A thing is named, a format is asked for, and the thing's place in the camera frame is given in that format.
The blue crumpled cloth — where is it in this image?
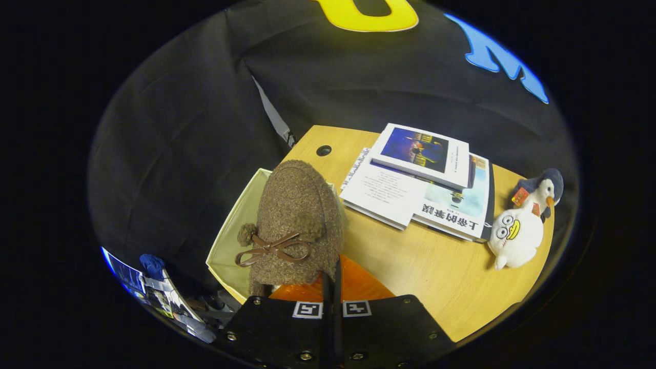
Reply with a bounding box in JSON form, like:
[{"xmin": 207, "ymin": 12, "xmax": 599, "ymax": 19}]
[{"xmin": 139, "ymin": 253, "xmax": 166, "ymax": 281}]

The white book with text cover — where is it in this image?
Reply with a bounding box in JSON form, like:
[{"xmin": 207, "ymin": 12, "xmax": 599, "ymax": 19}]
[{"xmin": 338, "ymin": 147, "xmax": 428, "ymax": 231}]

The black book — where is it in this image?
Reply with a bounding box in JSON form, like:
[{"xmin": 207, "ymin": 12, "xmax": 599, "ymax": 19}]
[{"xmin": 482, "ymin": 164, "xmax": 496, "ymax": 242}]

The green fabric storage box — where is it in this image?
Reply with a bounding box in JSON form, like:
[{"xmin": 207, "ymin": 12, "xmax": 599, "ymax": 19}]
[{"xmin": 206, "ymin": 168, "xmax": 349, "ymax": 305}]

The brown fuzzy shoe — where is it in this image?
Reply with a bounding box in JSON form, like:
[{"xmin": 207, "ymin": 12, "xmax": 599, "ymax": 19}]
[{"xmin": 235, "ymin": 159, "xmax": 345, "ymax": 298}]

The white duck plush toy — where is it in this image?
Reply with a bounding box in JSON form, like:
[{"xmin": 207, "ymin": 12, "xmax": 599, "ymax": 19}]
[{"xmin": 487, "ymin": 208, "xmax": 545, "ymax": 271}]

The penguin plush toy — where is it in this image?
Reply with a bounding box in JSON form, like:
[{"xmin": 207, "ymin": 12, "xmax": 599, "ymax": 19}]
[{"xmin": 509, "ymin": 168, "xmax": 564, "ymax": 221}]

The white book with night photo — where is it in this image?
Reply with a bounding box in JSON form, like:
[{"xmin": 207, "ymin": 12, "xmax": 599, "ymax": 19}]
[{"xmin": 370, "ymin": 122, "xmax": 471, "ymax": 191}]

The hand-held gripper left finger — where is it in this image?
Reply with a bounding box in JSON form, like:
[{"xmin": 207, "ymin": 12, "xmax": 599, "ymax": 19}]
[{"xmin": 215, "ymin": 272, "xmax": 336, "ymax": 369}]

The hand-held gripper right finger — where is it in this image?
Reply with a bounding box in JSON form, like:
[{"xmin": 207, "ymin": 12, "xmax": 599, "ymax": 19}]
[{"xmin": 334, "ymin": 255, "xmax": 456, "ymax": 369}]

